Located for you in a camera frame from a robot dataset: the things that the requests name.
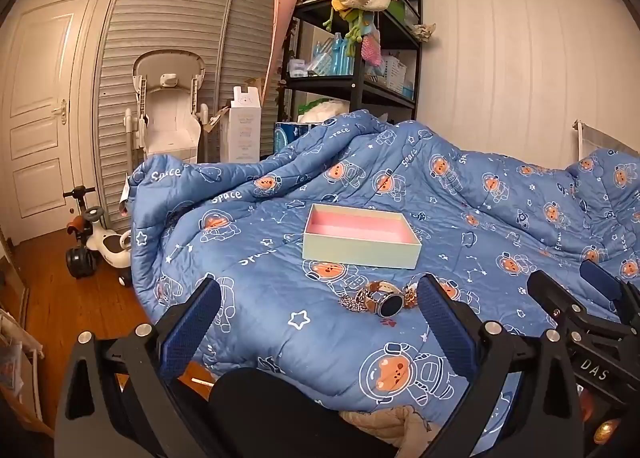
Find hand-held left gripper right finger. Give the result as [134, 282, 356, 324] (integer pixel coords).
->
[416, 273, 586, 458]

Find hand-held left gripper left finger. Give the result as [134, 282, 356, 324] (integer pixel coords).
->
[54, 276, 223, 458]

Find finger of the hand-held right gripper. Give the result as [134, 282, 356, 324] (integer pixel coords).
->
[527, 269, 640, 354]
[579, 259, 640, 326]

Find brown strap wrist watch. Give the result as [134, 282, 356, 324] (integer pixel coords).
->
[352, 281, 418, 317]

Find silver chain necklace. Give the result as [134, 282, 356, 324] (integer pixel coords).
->
[340, 292, 371, 313]

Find green box with pink lining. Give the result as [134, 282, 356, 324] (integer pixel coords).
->
[302, 203, 423, 270]

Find blue printed blanket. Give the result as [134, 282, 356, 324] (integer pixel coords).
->
[122, 108, 640, 456]

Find person's black trousered leg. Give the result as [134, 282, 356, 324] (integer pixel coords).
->
[207, 368, 401, 458]

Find white ride-on toy car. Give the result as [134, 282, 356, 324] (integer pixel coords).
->
[62, 185, 136, 286]

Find white storage rack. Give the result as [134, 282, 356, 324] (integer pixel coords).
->
[0, 311, 46, 434]

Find tall white cardboard box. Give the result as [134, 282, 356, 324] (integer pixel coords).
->
[220, 85, 262, 164]

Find white panel door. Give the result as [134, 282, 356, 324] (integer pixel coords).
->
[0, 0, 96, 245]

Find white baby high chair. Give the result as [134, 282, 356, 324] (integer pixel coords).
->
[122, 51, 211, 169]

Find white plastic bag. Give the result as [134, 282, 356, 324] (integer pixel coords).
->
[297, 99, 351, 124]

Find white plastic basket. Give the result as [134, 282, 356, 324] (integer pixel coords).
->
[377, 56, 408, 94]

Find black metal shelf rack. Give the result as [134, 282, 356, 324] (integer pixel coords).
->
[277, 0, 425, 121]

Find pink knitted pouch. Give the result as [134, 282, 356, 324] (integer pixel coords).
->
[361, 33, 383, 66]

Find blue packets on shelf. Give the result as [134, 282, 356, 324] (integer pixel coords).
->
[310, 36, 358, 76]

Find white louvered closet doors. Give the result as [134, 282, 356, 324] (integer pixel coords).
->
[95, 0, 301, 234]

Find green storage box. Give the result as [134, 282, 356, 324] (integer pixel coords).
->
[387, 0, 418, 34]

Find green plush toy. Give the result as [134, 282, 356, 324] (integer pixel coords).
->
[322, 0, 371, 56]

